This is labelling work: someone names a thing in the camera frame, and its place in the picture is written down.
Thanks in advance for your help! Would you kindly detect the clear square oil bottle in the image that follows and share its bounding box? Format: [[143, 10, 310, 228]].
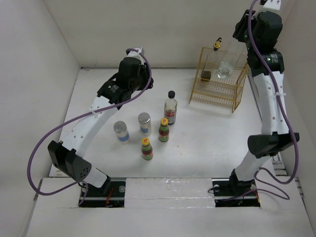
[[216, 38, 246, 80]]

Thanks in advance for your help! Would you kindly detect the dark liquid square bottle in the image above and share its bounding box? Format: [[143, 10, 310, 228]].
[[200, 37, 222, 82]]

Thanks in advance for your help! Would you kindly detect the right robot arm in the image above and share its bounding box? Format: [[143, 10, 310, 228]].
[[226, 9, 300, 196]]

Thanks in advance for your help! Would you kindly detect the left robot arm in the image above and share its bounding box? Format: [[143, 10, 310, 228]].
[[48, 51, 153, 196]]

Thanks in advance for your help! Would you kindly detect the red label clear bottle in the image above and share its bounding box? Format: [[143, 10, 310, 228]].
[[164, 90, 178, 125]]

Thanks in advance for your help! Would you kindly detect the blue label shaker jar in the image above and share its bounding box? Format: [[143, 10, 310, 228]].
[[138, 112, 152, 136]]

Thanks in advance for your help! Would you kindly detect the yellow cap sauce bottle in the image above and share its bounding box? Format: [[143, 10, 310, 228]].
[[158, 118, 169, 142], [141, 137, 153, 160]]

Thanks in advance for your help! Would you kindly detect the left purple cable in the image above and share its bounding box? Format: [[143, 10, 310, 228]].
[[26, 47, 153, 197]]

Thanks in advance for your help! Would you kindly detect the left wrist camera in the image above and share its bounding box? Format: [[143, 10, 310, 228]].
[[126, 47, 144, 62]]

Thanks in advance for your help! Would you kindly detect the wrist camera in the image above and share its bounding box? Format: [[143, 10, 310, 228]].
[[259, 0, 281, 11], [126, 47, 144, 62]]

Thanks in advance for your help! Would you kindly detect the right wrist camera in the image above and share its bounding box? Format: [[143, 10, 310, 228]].
[[259, 0, 281, 11]]

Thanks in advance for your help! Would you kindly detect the yellow wire rack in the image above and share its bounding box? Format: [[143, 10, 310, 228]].
[[189, 47, 248, 113]]

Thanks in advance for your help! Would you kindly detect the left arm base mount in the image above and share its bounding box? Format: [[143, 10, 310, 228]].
[[78, 178, 126, 208]]

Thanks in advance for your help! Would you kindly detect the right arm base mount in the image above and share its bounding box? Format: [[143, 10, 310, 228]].
[[208, 178, 260, 207]]

